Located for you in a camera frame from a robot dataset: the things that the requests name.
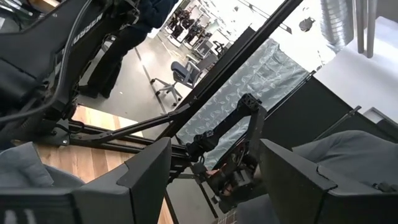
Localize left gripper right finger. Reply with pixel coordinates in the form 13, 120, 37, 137
259, 138, 398, 224

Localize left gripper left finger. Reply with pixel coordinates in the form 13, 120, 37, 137
0, 136, 173, 224

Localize grey baseball cap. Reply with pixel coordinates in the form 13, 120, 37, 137
0, 129, 398, 224

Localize black partition panel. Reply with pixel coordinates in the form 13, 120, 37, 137
261, 76, 398, 150

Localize person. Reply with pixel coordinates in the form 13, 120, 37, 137
77, 0, 180, 100

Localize blue-grey office chair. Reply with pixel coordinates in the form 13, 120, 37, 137
150, 54, 218, 108

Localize leaf-patterned curtain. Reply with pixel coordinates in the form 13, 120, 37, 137
175, 37, 310, 170

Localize grey ceiling pipes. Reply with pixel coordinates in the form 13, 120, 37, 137
356, 0, 379, 59

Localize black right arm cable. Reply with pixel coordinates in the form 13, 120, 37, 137
0, 0, 94, 123

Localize silver ventilation duct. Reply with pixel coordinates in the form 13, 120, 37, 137
320, 0, 355, 54

